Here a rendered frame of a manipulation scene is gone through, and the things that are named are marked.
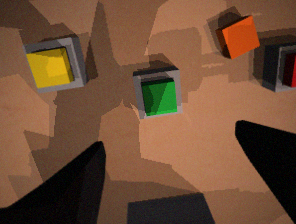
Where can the orange block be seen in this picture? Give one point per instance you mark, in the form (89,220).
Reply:
(238,37)

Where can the yellow button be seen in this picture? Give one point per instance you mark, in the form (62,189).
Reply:
(56,64)

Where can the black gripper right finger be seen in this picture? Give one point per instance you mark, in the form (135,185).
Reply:
(272,153)

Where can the red button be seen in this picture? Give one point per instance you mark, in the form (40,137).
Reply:
(279,71)

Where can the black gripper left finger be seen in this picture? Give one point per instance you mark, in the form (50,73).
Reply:
(71,196)

